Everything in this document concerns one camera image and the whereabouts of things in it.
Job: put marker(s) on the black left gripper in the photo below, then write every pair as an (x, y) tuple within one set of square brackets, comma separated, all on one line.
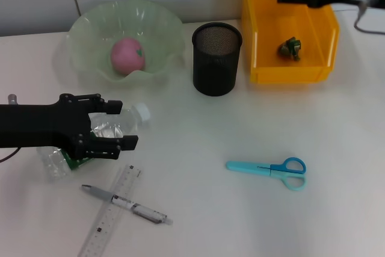
[(39, 126)]

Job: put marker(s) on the clear water bottle green label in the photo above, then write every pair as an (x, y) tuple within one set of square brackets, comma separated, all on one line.
[(108, 130)]

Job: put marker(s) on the green plastic wrapper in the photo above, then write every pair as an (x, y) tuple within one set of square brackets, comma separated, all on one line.
[(288, 47)]

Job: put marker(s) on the pink peach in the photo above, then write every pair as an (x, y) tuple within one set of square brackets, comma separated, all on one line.
[(126, 55)]

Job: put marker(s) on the grey white pen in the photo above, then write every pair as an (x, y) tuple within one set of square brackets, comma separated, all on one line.
[(120, 201)]

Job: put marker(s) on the clear plastic ruler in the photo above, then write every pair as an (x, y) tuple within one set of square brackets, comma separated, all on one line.
[(105, 224)]

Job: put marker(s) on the green glass fruit plate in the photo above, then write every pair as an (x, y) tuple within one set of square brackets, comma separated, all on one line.
[(93, 25)]

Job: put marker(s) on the black mesh pen holder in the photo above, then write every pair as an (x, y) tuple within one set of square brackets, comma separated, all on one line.
[(215, 70)]

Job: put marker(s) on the blue scissors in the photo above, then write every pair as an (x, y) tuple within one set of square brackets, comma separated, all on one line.
[(246, 167)]

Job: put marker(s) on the yellow plastic bin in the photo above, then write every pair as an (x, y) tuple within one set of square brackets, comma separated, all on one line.
[(285, 72)]

